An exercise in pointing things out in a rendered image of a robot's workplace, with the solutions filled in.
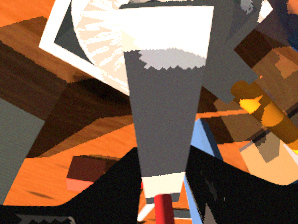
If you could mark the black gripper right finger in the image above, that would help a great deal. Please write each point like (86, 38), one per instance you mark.
(224, 194)

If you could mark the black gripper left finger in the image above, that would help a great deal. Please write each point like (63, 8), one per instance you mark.
(113, 199)

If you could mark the white cylinder with grey end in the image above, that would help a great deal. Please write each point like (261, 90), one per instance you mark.
(145, 211)

